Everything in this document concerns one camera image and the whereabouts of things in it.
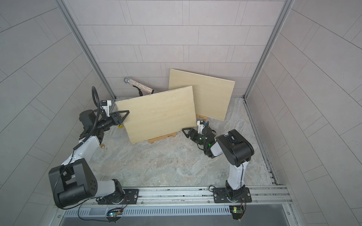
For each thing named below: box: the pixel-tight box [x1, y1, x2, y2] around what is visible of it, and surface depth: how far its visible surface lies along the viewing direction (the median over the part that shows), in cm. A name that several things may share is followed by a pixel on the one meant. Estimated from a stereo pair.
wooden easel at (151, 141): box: [148, 132, 177, 144], surface depth 90 cm
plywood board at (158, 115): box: [115, 85, 198, 145], surface depth 83 cm
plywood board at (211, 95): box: [168, 68, 236, 122], surface depth 93 cm
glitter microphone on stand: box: [123, 76, 155, 97], surface depth 97 cm
